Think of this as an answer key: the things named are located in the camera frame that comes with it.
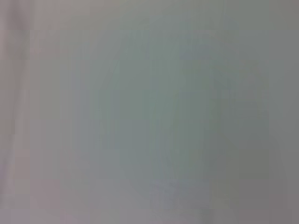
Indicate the white tablecloth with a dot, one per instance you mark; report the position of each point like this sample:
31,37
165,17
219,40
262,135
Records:
140,116

